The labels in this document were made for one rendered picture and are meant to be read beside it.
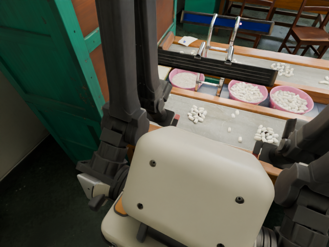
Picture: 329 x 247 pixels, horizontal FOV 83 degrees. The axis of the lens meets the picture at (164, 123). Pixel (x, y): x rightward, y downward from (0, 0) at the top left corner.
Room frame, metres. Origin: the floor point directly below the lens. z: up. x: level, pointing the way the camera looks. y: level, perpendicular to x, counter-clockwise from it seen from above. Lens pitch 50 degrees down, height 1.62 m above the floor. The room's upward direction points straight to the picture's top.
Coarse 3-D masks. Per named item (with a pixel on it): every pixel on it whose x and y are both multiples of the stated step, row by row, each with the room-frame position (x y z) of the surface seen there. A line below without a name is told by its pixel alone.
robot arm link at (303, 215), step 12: (300, 192) 0.12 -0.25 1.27; (312, 192) 0.12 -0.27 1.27; (300, 204) 0.10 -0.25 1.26; (312, 204) 0.10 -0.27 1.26; (324, 204) 0.10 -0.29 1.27; (288, 216) 0.09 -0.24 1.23; (300, 216) 0.08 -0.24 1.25; (312, 216) 0.08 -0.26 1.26; (324, 216) 0.08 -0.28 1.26; (312, 228) 0.07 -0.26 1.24; (324, 228) 0.07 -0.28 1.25
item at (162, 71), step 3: (159, 66) 1.28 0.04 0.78; (159, 69) 1.24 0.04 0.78; (162, 69) 1.24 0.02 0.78; (165, 69) 1.24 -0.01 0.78; (168, 69) 1.24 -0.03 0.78; (159, 72) 1.20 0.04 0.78; (162, 72) 1.20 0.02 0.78; (165, 72) 1.20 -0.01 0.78; (159, 75) 1.15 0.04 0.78; (162, 75) 1.15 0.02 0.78; (165, 75) 1.15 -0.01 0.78; (162, 78) 1.12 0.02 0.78
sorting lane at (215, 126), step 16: (176, 96) 0.97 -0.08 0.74; (176, 112) 0.82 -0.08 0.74; (208, 112) 0.82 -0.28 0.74; (224, 112) 0.82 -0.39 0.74; (240, 112) 0.82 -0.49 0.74; (192, 128) 0.69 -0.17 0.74; (208, 128) 0.69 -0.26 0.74; (224, 128) 0.69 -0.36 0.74; (240, 128) 0.69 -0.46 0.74; (256, 128) 0.69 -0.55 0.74; (272, 128) 0.69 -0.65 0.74; (240, 144) 0.57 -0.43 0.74
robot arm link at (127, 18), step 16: (96, 0) 0.33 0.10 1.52; (112, 0) 0.32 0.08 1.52; (128, 0) 0.34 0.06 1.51; (112, 16) 0.32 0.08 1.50; (128, 16) 0.33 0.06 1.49; (112, 32) 0.31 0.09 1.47; (128, 32) 0.33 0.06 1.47; (112, 48) 0.31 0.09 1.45; (128, 48) 0.32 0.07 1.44; (112, 64) 0.31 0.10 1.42; (128, 64) 0.31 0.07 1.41; (112, 80) 0.30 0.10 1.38; (128, 80) 0.31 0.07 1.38; (112, 96) 0.30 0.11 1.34; (128, 96) 0.30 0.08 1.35; (112, 112) 0.29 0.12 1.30; (128, 112) 0.28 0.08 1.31; (144, 112) 0.30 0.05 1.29; (128, 128) 0.27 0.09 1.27; (144, 128) 0.29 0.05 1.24
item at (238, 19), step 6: (210, 24) 1.24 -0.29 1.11; (210, 30) 1.22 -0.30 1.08; (234, 30) 1.18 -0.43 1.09; (210, 36) 1.22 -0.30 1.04; (234, 36) 1.17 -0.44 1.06; (234, 42) 1.18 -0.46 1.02; (210, 48) 1.22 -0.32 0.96; (216, 48) 1.21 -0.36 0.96; (222, 48) 1.20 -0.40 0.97; (228, 48) 1.19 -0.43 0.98; (210, 78) 1.20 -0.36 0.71; (216, 78) 1.20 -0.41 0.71
